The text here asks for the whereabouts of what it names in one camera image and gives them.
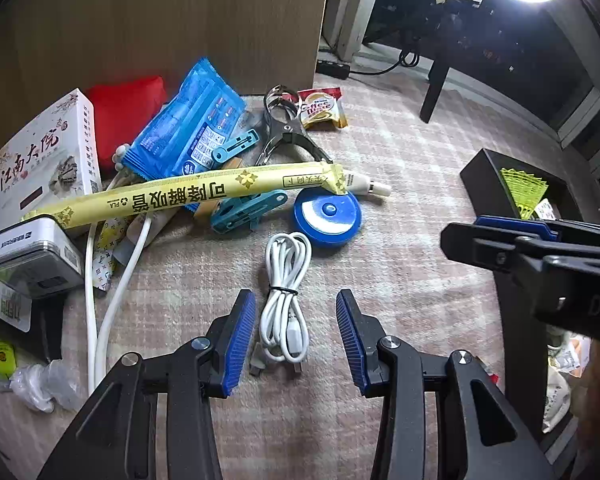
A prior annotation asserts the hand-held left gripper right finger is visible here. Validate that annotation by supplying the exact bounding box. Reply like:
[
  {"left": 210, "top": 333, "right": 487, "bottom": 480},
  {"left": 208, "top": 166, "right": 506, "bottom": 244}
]
[{"left": 335, "top": 289, "right": 556, "bottom": 480}]

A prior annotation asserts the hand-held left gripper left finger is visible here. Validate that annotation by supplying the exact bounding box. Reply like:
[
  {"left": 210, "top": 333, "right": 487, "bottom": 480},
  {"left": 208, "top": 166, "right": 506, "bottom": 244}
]
[{"left": 37, "top": 289, "right": 257, "bottom": 480}]

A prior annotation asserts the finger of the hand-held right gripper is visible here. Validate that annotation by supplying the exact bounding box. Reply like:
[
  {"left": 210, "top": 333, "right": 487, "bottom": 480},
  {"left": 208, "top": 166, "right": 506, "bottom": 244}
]
[
  {"left": 440, "top": 224, "right": 600, "bottom": 281},
  {"left": 475, "top": 215, "right": 600, "bottom": 248}
]

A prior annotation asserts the white usb cable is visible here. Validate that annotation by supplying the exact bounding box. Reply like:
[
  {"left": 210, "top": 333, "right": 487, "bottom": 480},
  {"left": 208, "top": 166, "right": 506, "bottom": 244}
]
[{"left": 250, "top": 231, "right": 313, "bottom": 376}]

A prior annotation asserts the black container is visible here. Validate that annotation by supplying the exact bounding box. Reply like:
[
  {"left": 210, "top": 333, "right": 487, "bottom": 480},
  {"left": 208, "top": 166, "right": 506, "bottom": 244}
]
[{"left": 460, "top": 149, "right": 600, "bottom": 466}]

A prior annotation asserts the blue tape measure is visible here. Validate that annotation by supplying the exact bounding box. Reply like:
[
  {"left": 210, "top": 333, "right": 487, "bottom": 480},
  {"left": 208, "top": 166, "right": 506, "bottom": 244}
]
[{"left": 293, "top": 190, "right": 364, "bottom": 241}]

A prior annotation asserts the small white tube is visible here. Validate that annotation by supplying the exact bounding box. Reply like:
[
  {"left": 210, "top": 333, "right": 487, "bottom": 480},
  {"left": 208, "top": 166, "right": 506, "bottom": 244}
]
[{"left": 337, "top": 170, "right": 392, "bottom": 198}]

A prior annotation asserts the light blue clothespin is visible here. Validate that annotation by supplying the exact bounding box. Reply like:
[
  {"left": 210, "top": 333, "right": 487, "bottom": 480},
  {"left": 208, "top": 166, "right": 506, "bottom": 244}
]
[{"left": 210, "top": 187, "right": 290, "bottom": 235}]

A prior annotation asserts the white brown patterned sachet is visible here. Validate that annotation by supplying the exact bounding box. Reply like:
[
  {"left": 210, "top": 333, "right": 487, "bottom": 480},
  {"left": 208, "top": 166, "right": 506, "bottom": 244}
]
[{"left": 92, "top": 212, "right": 131, "bottom": 292}]

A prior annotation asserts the light blue plastic tool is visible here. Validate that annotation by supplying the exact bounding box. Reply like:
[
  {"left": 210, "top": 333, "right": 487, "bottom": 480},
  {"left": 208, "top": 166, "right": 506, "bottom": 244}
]
[{"left": 211, "top": 129, "right": 261, "bottom": 165}]

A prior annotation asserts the black box with white label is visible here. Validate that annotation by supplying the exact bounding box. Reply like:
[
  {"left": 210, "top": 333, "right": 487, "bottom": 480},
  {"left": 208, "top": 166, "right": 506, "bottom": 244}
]
[{"left": 0, "top": 280, "right": 63, "bottom": 361}]

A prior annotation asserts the clear plastic bag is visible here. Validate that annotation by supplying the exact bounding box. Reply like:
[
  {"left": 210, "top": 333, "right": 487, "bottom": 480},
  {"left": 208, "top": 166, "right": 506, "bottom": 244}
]
[{"left": 7, "top": 360, "right": 81, "bottom": 413}]

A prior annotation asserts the coffee sachet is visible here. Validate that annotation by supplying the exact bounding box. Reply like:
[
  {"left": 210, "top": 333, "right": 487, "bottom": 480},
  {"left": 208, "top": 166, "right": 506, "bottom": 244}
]
[{"left": 296, "top": 86, "right": 348, "bottom": 131}]

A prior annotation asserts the metal eyelash curler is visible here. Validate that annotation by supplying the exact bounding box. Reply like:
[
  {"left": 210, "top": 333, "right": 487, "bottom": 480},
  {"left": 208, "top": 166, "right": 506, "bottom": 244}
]
[{"left": 252, "top": 85, "right": 333, "bottom": 166}]

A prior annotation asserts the blue wipes packet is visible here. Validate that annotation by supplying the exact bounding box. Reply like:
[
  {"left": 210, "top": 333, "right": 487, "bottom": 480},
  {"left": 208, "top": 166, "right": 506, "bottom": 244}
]
[{"left": 122, "top": 57, "right": 248, "bottom": 186}]

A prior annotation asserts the grey white box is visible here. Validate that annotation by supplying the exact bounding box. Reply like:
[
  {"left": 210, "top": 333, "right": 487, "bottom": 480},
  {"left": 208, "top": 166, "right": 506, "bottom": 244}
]
[{"left": 0, "top": 215, "right": 86, "bottom": 301}]

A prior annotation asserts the black power strip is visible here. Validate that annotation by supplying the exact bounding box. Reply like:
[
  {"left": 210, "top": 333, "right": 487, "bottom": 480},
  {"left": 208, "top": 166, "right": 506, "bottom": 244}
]
[{"left": 316, "top": 59, "right": 352, "bottom": 80}]

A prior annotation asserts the yellow green label packet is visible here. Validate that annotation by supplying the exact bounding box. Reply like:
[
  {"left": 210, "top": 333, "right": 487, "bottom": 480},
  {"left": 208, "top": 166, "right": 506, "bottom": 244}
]
[{"left": 0, "top": 335, "right": 18, "bottom": 383}]

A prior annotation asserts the red pouch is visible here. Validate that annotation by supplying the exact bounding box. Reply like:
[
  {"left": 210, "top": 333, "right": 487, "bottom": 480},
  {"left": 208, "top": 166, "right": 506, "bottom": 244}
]
[{"left": 85, "top": 76, "right": 168, "bottom": 136}]

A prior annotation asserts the white printed box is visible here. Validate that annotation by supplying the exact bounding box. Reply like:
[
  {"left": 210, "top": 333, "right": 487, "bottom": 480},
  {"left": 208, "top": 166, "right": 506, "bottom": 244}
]
[{"left": 0, "top": 87, "right": 103, "bottom": 226}]

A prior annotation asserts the cardboard box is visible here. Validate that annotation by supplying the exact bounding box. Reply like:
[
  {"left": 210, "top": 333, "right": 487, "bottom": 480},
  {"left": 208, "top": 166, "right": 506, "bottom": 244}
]
[{"left": 0, "top": 0, "right": 333, "bottom": 161}]

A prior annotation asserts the white thick cable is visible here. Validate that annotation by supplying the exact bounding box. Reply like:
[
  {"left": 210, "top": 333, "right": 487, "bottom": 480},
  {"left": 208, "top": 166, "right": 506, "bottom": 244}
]
[{"left": 84, "top": 210, "right": 153, "bottom": 396}]

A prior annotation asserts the black power cable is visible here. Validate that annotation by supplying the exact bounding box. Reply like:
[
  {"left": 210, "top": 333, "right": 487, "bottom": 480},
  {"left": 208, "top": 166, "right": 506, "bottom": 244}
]
[{"left": 350, "top": 47, "right": 421, "bottom": 76}]

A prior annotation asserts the grey window frame post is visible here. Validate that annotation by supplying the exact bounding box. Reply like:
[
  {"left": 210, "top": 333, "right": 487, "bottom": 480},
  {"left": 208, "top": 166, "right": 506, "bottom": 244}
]
[{"left": 322, "top": 0, "right": 388, "bottom": 63}]

